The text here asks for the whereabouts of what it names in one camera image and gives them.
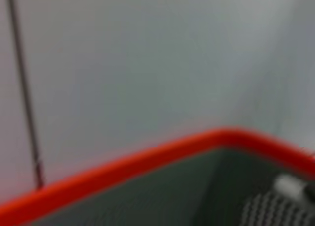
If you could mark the grey-green perforated storage bin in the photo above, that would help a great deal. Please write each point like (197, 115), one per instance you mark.
(172, 194)

